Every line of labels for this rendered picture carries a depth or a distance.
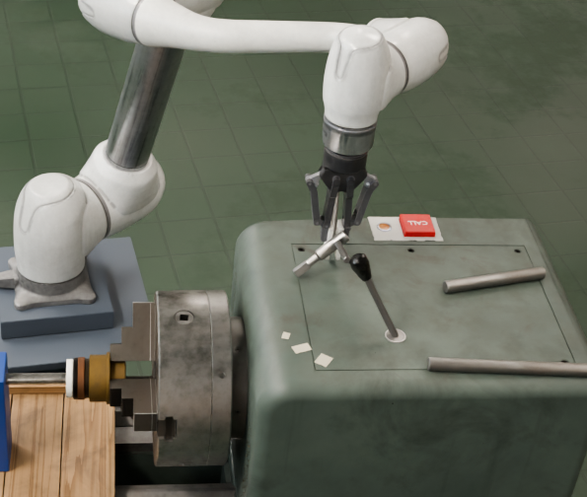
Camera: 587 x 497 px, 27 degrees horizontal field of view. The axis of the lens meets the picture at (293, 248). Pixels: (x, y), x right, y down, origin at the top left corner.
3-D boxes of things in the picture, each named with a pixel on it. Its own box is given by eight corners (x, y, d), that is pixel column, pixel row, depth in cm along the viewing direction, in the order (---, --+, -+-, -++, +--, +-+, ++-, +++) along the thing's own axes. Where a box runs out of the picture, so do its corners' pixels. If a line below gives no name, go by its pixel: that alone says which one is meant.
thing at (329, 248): (299, 280, 220) (350, 241, 219) (292, 271, 219) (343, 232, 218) (298, 275, 222) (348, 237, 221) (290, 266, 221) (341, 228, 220)
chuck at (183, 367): (195, 369, 246) (205, 253, 224) (204, 501, 223) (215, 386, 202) (150, 370, 244) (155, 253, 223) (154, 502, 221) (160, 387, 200)
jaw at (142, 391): (173, 375, 219) (176, 414, 208) (172, 398, 221) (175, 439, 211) (110, 376, 217) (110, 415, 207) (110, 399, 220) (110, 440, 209)
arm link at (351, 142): (320, 101, 211) (317, 131, 214) (328, 129, 204) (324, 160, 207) (372, 102, 212) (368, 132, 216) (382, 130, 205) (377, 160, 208)
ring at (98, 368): (125, 341, 222) (73, 341, 221) (125, 376, 215) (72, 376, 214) (124, 379, 228) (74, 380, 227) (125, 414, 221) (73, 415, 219)
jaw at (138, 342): (171, 359, 225) (172, 294, 226) (173, 361, 220) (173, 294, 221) (110, 360, 224) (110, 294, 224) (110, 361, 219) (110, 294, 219)
